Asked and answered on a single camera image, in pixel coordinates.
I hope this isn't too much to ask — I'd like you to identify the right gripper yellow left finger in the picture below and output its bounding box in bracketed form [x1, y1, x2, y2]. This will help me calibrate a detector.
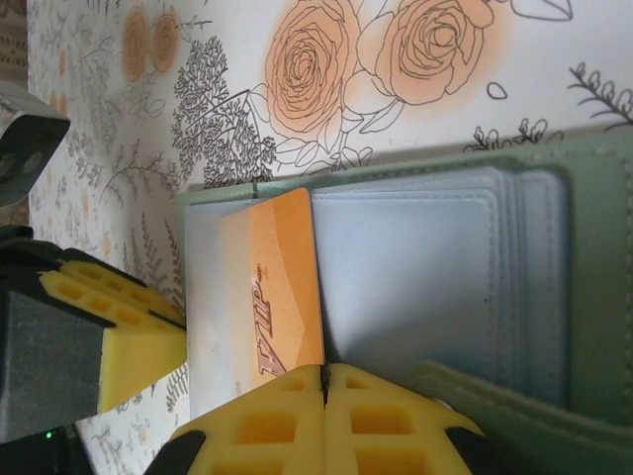
[170, 363, 327, 475]

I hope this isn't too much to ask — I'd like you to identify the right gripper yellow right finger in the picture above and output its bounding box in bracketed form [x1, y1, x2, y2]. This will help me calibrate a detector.
[323, 363, 500, 475]

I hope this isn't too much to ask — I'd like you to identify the green card holder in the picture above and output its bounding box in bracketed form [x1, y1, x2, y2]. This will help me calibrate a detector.
[175, 132, 633, 475]

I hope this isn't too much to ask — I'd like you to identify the orange VIP card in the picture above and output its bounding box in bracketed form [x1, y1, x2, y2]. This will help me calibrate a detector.
[219, 187, 328, 381]

